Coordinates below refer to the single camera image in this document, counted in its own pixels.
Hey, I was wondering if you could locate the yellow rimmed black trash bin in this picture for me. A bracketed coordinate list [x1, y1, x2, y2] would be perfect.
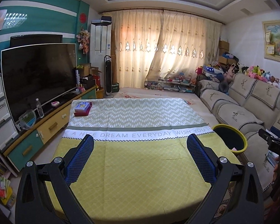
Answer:
[212, 124, 248, 155]

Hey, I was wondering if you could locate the person right hand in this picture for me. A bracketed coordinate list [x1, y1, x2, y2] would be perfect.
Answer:
[273, 156, 279, 182]

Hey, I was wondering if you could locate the beige sectional sofa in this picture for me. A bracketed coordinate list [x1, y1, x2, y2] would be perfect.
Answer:
[198, 73, 280, 191]

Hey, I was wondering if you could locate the yellow teal tv cabinet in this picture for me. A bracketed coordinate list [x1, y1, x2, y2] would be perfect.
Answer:
[4, 85, 99, 172]

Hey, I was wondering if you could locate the white drawer unit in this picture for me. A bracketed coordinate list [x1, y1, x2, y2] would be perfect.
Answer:
[0, 74, 18, 151]

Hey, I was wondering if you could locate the yellow green patterned tablecloth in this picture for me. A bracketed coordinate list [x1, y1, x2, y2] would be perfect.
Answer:
[54, 98, 238, 223]

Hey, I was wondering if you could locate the pile of plush toys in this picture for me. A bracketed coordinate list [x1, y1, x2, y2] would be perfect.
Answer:
[195, 52, 279, 88]

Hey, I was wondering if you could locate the clear water bottle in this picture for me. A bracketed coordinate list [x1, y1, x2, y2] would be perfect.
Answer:
[36, 98, 44, 118]

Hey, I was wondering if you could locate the low shelf of books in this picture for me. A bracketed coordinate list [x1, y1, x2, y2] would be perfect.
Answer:
[144, 73, 196, 93]

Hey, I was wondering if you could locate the red blue card box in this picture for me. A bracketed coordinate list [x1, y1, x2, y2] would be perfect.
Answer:
[74, 102, 92, 116]

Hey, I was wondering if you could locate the framed flower painting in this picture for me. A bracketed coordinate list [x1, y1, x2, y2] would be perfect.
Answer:
[262, 20, 280, 62]

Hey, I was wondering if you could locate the cardboard boxes stack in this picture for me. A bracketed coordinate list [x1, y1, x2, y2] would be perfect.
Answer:
[218, 41, 239, 65]

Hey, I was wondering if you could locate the black flat television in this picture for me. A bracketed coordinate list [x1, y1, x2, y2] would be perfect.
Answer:
[1, 43, 76, 121]

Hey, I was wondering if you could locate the cream embroidered curtain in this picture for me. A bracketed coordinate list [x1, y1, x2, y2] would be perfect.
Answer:
[111, 9, 222, 88]

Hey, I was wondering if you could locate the black tower fan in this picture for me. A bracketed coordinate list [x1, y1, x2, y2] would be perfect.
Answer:
[104, 55, 114, 98]

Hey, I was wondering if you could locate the artificial flower bouquet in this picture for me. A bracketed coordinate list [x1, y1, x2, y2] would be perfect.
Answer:
[76, 26, 90, 55]

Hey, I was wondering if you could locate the white standing air conditioner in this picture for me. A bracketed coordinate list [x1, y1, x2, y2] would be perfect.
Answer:
[89, 20, 112, 88]

